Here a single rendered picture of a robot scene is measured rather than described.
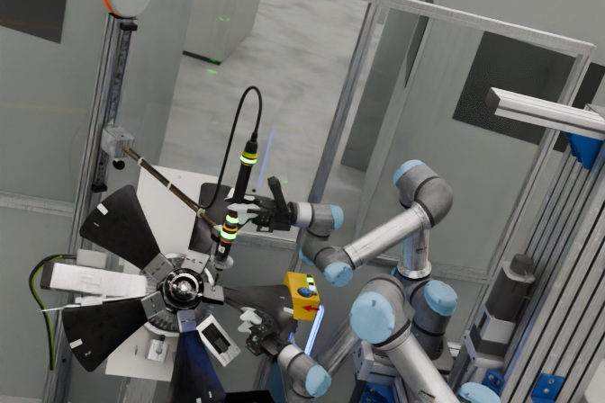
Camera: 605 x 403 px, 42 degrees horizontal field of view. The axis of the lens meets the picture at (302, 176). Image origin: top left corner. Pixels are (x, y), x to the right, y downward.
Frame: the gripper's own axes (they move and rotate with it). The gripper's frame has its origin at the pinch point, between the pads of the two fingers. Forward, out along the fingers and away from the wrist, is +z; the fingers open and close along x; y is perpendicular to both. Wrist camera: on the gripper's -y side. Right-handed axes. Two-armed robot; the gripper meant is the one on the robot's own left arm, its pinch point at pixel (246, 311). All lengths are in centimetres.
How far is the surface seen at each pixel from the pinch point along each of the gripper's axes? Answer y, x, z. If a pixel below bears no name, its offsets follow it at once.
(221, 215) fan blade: -5.7, -19.5, 22.8
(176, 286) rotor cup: 16.0, -6.1, 14.5
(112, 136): 2, -25, 72
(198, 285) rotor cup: 10.0, -6.0, 11.6
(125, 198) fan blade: 19.2, -23.9, 38.6
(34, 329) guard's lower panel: 13, 76, 100
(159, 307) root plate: 18.0, 3.4, 18.2
